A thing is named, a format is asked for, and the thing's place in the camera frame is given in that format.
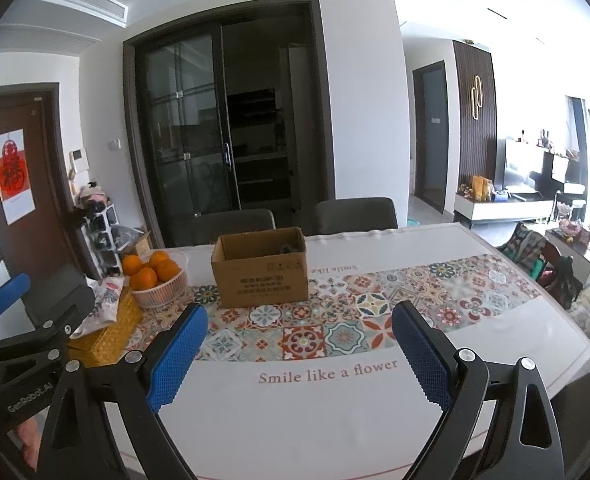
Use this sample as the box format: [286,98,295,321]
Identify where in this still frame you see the yellow paper bags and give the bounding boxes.
[470,175,496,203]

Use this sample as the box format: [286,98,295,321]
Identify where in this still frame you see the white television cabinet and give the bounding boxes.
[454,192,556,228]

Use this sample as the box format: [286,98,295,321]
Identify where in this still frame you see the white shoe rack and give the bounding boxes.
[80,205,120,278]

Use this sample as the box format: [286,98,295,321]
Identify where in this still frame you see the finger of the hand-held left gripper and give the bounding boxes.
[0,286,96,363]
[0,274,32,356]

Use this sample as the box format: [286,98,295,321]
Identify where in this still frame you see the red and white wall poster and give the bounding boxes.
[0,129,36,226]

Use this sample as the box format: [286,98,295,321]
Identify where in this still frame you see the flat television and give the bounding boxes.
[505,137,546,193]

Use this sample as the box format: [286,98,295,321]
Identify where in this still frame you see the small open cardboard carton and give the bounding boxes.
[117,227,152,256]

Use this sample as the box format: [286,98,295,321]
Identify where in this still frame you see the gold wall ornament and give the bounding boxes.
[469,74,485,122]

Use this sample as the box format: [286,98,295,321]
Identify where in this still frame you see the plush doll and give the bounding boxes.
[75,181,110,216]

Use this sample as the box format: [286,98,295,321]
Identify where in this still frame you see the brown cardboard box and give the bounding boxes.
[211,226,310,309]

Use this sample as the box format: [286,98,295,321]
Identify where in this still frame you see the white slatted fruit basket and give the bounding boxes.
[130,251,190,309]

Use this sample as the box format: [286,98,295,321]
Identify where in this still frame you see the chair with colourful cloth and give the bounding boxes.
[500,222,551,281]

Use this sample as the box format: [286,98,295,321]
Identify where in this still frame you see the dark sliding glass door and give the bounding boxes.
[123,0,336,248]

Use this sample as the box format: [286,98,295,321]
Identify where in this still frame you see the brown entrance door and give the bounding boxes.
[0,82,90,286]

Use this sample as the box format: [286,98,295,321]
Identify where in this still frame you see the yellow woven tissue box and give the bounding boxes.
[67,290,143,368]

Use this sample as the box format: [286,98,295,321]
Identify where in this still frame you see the floral tissue pack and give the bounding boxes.
[70,277,128,338]

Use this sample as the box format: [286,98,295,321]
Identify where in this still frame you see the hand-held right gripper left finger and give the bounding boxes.
[37,302,210,480]

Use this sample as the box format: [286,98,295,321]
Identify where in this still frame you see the dark interior door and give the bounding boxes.
[412,60,448,215]

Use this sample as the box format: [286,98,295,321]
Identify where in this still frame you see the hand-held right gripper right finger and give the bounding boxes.
[391,301,566,480]

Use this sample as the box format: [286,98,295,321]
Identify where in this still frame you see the dark slatted wall panel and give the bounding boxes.
[452,40,498,196]

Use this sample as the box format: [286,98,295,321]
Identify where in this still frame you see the dark bag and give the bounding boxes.
[545,242,583,311]

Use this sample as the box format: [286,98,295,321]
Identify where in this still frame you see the black piano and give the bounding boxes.
[540,147,586,206]

